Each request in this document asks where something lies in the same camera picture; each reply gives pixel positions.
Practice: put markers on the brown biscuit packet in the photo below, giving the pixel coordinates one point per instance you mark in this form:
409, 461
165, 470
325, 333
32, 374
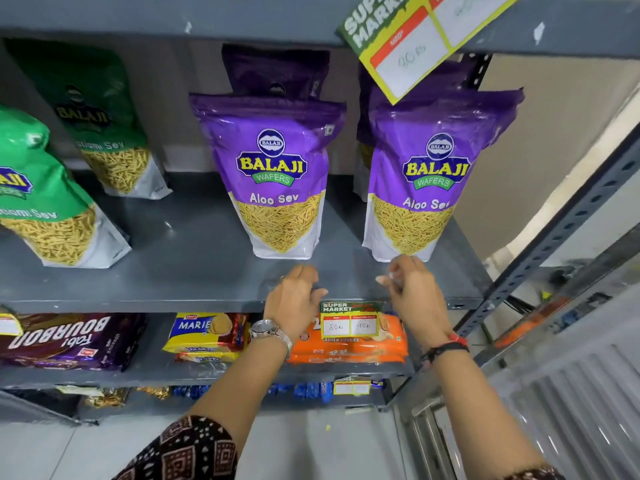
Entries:
70, 339

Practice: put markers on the green snack pouch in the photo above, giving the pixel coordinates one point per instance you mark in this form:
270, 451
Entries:
40, 194
95, 119

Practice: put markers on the small green yellow price tag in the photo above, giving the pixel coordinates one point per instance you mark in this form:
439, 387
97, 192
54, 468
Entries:
351, 387
350, 322

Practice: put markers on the person's right thumb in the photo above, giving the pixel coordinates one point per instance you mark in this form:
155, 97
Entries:
386, 281

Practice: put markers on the person's left hand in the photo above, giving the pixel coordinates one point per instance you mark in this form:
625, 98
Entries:
290, 304

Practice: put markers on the person's right hand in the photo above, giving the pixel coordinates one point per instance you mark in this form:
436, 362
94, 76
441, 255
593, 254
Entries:
420, 299

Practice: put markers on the person's left forearm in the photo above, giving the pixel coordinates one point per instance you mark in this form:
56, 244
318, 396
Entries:
240, 384

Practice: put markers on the grey metal shelf rack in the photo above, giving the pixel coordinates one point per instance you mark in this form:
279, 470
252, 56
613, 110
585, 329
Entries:
190, 264

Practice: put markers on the yellow biscuit packet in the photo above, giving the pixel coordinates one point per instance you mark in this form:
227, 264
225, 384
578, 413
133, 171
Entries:
205, 332

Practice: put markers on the orange cookie packet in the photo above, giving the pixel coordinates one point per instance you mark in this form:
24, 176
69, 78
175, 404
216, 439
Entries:
345, 355
395, 332

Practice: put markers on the purple snack pouch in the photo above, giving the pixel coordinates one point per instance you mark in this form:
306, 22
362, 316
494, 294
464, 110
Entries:
364, 124
270, 169
430, 169
275, 69

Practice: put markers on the brown patterned sleeve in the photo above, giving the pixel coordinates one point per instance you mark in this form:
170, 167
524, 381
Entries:
537, 473
185, 457

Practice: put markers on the black wrist band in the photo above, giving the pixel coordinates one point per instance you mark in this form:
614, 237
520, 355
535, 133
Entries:
445, 348

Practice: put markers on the person's left thumb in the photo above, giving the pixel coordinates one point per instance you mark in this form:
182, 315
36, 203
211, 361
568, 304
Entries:
319, 296

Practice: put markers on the background shelf with goods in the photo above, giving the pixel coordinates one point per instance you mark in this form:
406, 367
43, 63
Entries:
565, 299

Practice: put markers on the brown patterned right sleeve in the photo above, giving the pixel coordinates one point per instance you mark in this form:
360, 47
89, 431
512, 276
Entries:
537, 473

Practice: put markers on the brown patterned left sleeve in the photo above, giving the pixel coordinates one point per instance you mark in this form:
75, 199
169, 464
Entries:
185, 457

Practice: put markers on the large green yellow price tag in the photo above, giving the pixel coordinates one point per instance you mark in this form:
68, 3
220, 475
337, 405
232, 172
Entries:
420, 44

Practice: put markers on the gold wrapped packets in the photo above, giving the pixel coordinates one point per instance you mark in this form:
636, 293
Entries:
107, 396

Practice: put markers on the silver wristwatch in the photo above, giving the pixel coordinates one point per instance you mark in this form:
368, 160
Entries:
270, 330

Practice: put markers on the person's right forearm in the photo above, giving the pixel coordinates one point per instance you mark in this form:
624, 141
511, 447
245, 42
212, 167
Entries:
475, 409

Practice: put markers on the row of blue packets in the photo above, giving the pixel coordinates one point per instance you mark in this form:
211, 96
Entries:
305, 390

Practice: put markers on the red wrist thread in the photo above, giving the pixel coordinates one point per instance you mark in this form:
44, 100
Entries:
457, 338

